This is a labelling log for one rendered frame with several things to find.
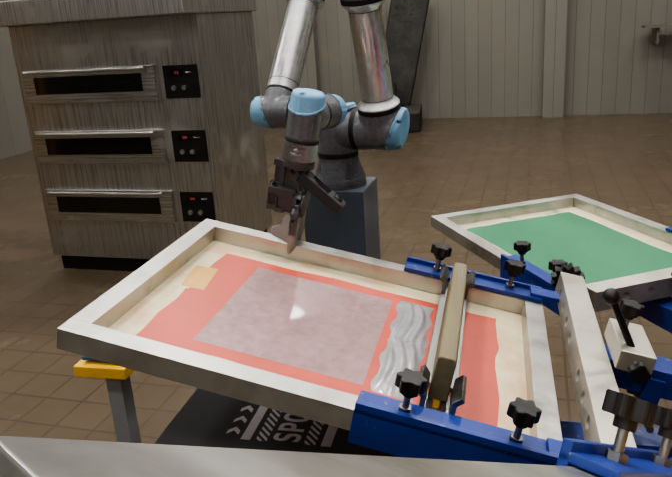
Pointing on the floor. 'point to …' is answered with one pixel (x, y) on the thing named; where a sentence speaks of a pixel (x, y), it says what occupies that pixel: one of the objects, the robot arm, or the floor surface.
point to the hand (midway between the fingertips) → (295, 245)
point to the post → (121, 395)
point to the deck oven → (140, 117)
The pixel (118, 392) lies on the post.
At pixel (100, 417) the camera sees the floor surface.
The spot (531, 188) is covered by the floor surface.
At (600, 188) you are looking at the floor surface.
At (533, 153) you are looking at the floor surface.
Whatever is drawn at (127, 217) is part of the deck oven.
